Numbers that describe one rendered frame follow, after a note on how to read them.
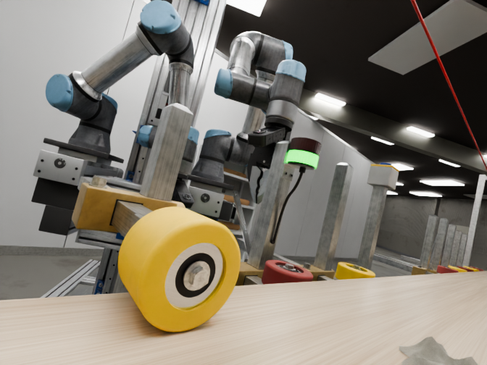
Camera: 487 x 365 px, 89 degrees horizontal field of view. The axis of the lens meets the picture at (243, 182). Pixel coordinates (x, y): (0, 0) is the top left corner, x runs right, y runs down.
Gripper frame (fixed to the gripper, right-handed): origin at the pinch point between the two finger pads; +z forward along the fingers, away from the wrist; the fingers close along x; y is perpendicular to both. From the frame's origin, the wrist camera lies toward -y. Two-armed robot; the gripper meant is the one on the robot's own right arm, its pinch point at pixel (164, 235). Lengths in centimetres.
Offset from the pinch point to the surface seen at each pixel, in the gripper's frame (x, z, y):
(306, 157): -2, -28, -45
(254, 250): -2.3, -7.4, -37.0
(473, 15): -250, -244, -11
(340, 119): -406, -217, 203
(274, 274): 3.9, -7.1, -48.5
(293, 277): 3, -8, -51
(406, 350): 7, -8, -67
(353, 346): 12, -7, -65
